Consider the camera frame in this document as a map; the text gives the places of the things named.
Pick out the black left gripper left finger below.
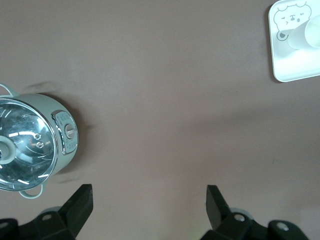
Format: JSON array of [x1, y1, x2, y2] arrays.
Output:
[[0, 184, 94, 240]]

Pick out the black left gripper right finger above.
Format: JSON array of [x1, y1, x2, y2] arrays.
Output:
[[199, 184, 309, 240]]

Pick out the white plastic cup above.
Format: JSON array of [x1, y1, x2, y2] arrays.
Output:
[[287, 13, 320, 51]]

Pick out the white bear print tray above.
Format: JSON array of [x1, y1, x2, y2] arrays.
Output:
[[266, 0, 320, 83]]

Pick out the glass pot lid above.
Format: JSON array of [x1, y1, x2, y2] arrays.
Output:
[[0, 97, 60, 192]]

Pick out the pale green electric pot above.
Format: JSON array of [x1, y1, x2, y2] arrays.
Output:
[[0, 83, 80, 200]]

